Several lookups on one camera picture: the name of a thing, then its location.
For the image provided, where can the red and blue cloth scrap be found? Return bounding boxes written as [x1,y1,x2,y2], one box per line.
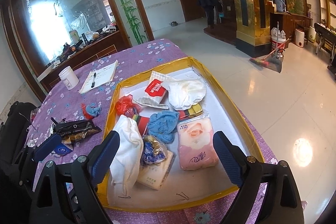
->
[81,103,101,119]

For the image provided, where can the red plastic bag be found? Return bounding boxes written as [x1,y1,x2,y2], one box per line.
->
[115,94,141,118]

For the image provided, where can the white cloth bag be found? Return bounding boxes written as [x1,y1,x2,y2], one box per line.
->
[109,115,143,198]

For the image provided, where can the blue floral tissue pack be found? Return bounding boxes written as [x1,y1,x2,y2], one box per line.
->
[51,143,74,157]

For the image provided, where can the black backpack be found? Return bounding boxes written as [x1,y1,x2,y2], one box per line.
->
[0,101,36,175]

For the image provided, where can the white plastic jar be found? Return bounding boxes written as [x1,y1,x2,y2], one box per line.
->
[59,66,79,90]

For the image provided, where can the broom and dustpan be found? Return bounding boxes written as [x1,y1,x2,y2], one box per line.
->
[249,22,289,73]

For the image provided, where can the translucent mailer bag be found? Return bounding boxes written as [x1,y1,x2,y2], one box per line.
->
[137,151,175,190]

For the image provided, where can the dark jacket on post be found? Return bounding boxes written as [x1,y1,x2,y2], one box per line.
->
[198,0,223,29]

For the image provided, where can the blue knitted cloth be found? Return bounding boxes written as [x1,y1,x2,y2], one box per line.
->
[147,110,179,144]

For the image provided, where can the black snack bag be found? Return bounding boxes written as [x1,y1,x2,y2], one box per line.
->
[51,117,101,144]

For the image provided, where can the white notepad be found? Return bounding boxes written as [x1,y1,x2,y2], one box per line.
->
[79,60,118,94]

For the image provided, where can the wooden sideboard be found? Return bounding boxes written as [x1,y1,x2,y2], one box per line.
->
[41,31,131,92]

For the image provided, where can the red-label white pouch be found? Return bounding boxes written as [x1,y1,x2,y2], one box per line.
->
[134,71,174,110]

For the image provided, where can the pink rose tissue pack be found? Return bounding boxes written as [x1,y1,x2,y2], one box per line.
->
[177,115,219,170]

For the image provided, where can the white towel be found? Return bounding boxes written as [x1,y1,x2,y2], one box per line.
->
[161,79,206,110]

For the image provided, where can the gold-edged white foam box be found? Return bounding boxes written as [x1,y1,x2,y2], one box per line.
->
[98,57,264,213]

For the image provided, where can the blue Vinda tissue bag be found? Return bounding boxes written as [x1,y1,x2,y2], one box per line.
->
[141,135,168,165]

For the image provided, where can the black pen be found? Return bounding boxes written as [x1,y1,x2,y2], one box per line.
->
[91,72,97,89]

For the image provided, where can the white bucket with bags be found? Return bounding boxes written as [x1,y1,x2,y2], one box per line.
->
[270,27,286,53]

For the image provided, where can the bagged colourful sponge strips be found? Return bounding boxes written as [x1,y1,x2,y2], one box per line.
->
[132,104,203,135]

